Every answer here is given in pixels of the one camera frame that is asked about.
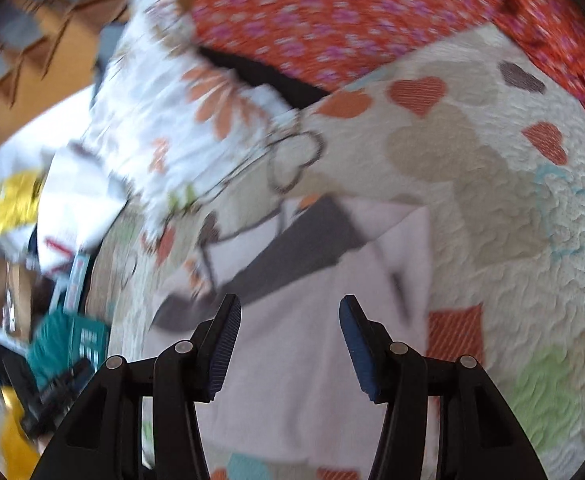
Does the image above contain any orange floral blanket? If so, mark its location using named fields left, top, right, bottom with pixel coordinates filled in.
left=192, top=0, right=585, bottom=168

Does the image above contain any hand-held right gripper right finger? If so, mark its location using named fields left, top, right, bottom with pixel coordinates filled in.
left=339, top=296, right=548, bottom=480

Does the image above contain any heart pattern quilt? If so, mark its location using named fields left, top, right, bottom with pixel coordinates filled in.
left=85, top=25, right=585, bottom=480

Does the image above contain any pale pink small garment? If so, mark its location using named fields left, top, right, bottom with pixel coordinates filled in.
left=152, top=195, right=443, bottom=466

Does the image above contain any white paper bag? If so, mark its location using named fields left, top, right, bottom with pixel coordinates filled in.
left=37, top=145, right=128, bottom=276

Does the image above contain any white floral pillow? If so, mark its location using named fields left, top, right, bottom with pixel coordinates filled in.
left=85, top=0, right=293, bottom=211

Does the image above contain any light blue flat box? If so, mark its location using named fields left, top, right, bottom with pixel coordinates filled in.
left=50, top=252, right=90, bottom=311

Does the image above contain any teal cardboard box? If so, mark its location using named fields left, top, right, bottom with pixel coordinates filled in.
left=27, top=310, right=110, bottom=391

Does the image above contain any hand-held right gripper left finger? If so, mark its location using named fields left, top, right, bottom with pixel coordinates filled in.
left=30, top=294, right=243, bottom=480

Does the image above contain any yellow cloth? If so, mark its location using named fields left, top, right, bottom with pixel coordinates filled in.
left=0, top=387, right=40, bottom=480

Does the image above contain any yellow plastic bag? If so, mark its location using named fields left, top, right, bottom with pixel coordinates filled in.
left=0, top=172, right=43, bottom=233

